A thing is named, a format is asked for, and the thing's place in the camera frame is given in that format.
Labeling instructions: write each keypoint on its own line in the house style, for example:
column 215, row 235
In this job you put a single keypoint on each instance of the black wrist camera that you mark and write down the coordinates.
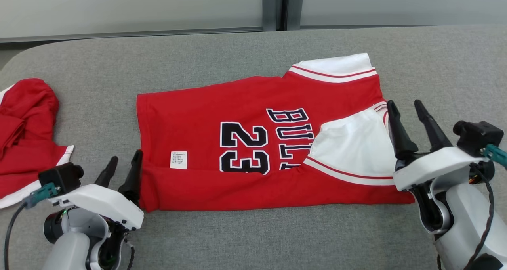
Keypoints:
column 59, row 177
column 477, row 135

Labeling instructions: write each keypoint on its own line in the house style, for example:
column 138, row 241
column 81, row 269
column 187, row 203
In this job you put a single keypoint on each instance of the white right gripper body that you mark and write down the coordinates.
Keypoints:
column 435, row 165

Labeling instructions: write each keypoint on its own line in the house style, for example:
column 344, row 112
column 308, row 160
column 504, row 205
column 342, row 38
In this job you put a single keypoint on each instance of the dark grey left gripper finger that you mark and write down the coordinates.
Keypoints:
column 134, row 179
column 107, row 175

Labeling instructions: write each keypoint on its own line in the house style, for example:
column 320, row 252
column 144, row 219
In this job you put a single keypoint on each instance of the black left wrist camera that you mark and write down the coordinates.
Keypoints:
column 59, row 177

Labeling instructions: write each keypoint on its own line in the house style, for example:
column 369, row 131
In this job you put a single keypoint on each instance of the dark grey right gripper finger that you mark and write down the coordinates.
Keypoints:
column 400, row 135
column 433, row 131

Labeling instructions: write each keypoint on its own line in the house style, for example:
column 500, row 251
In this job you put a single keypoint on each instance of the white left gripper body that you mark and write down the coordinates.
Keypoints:
column 103, row 202

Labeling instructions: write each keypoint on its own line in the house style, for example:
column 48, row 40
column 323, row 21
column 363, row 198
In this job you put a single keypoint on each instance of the red shorts with white trim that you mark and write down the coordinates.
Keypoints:
column 27, row 159

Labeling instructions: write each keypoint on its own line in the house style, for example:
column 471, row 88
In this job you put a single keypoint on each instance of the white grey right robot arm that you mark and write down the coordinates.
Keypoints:
column 467, row 218

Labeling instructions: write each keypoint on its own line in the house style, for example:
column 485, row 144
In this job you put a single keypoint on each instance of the red Bulls 23 jersey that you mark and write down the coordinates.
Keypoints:
column 198, row 115

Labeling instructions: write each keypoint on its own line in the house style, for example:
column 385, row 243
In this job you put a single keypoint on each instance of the grey partition post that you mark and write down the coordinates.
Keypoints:
column 295, row 6
column 269, row 6

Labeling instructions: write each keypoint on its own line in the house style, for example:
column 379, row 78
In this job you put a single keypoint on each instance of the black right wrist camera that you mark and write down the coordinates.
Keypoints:
column 477, row 135

